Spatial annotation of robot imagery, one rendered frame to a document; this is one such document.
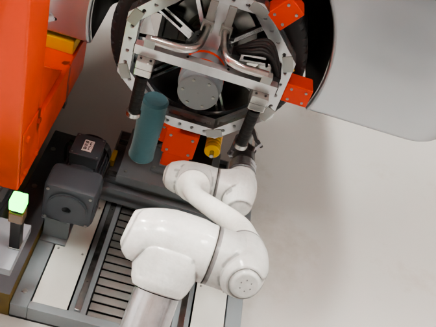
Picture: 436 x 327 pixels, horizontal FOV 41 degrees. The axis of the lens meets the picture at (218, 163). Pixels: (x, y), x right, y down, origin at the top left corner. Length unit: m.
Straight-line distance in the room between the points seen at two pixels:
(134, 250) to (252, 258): 0.24
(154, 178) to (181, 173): 0.60
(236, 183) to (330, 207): 1.20
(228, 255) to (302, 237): 1.48
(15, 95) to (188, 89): 0.51
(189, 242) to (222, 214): 0.33
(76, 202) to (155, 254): 0.83
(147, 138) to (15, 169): 0.44
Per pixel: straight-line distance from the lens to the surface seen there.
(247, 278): 1.20
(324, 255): 2.67
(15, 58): 1.50
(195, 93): 1.76
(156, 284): 1.21
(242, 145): 1.76
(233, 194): 1.73
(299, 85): 1.90
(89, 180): 2.02
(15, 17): 1.44
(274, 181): 2.87
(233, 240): 1.23
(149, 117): 1.86
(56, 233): 2.23
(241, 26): 2.01
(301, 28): 1.88
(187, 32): 1.94
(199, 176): 1.72
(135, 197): 2.34
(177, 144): 2.07
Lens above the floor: 1.86
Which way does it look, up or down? 41 degrees down
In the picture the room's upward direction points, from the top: 21 degrees clockwise
